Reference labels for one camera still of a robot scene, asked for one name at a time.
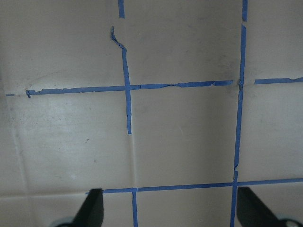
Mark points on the brown paper table cover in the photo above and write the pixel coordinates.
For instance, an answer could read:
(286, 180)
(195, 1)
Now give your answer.
(169, 106)

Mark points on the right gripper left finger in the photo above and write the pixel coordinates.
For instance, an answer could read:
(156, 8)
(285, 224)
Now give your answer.
(91, 213)

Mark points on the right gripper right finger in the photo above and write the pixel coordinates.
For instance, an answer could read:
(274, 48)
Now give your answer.
(252, 212)

